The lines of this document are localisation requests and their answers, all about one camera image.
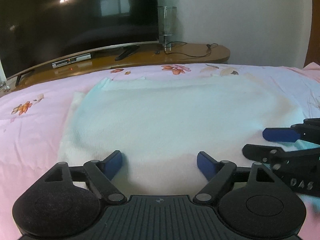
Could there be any black remote control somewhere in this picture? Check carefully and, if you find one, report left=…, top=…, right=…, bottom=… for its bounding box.
left=115, top=45, right=139, bottom=61

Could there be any silver set-top box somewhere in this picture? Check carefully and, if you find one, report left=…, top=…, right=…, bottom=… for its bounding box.
left=52, top=54, right=91, bottom=69

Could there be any pink floral bedsheet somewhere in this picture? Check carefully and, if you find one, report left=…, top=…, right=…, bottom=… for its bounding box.
left=0, top=62, right=320, bottom=240

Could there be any white knit sweater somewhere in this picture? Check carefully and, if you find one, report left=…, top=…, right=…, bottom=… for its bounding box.
left=57, top=77, right=320, bottom=197

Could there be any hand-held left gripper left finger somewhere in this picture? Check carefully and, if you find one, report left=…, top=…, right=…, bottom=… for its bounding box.
left=44, top=150, right=127, bottom=205

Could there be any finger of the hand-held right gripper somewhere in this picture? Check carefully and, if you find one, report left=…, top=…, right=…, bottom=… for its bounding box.
left=262, top=117, right=320, bottom=146
left=242, top=144, right=320, bottom=165

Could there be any wooden television stand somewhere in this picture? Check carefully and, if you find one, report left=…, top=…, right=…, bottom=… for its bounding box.
left=0, top=42, right=230, bottom=98

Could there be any black cable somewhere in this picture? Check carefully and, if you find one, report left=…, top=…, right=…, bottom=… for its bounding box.
left=164, top=41, right=218, bottom=58

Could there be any brown wooden door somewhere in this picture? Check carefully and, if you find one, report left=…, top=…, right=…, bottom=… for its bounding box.
left=303, top=0, right=320, bottom=68

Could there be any large black television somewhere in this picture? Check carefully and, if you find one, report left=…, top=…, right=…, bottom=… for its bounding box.
left=0, top=0, right=159, bottom=87

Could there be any clear glass vase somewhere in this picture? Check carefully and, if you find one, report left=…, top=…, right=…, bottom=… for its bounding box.
left=157, top=6, right=177, bottom=49

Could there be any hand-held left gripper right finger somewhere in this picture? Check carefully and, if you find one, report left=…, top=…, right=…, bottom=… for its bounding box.
left=193, top=151, right=278, bottom=204

